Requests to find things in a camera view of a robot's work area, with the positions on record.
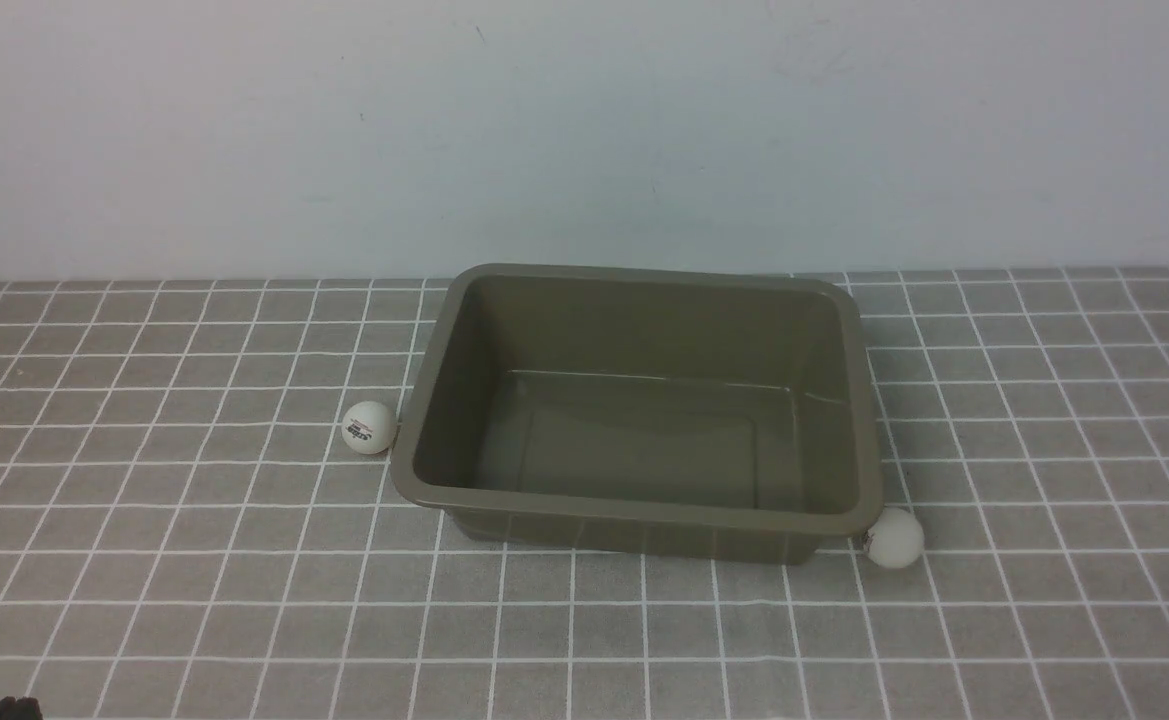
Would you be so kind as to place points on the grey checked tablecloth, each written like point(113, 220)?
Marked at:
point(184, 534)

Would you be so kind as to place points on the olive green plastic bin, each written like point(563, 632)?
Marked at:
point(713, 416)

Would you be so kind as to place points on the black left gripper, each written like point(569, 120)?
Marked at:
point(20, 708)

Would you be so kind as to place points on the plain white table-tennis ball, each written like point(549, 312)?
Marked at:
point(895, 541)

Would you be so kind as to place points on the white ball with logo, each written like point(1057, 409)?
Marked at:
point(369, 427)

